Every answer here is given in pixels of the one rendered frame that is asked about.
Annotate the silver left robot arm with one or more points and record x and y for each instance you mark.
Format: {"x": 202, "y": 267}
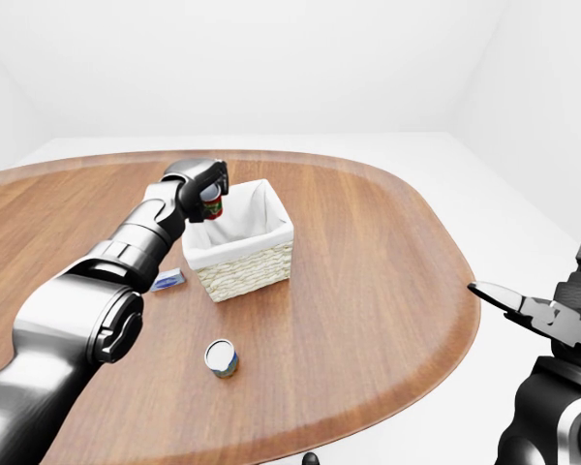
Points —
{"x": 77, "y": 310}

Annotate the red tomato sauce tin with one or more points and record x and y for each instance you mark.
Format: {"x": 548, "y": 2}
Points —
{"x": 214, "y": 207}

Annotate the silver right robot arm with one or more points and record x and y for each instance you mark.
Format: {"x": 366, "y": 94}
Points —
{"x": 547, "y": 416}

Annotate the small dark rounded shape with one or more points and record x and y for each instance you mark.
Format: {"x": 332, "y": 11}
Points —
{"x": 310, "y": 459}

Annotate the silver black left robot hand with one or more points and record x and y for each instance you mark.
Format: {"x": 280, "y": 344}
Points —
{"x": 193, "y": 170}

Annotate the blue green tin, white lid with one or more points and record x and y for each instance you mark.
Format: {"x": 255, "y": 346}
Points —
{"x": 220, "y": 357}

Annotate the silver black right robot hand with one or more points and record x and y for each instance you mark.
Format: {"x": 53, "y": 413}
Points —
{"x": 569, "y": 317}

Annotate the small blue printed box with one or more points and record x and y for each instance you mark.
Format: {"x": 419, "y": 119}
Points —
{"x": 168, "y": 280}

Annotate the wicker basket with white lining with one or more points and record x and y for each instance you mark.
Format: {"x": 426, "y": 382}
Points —
{"x": 244, "y": 264}

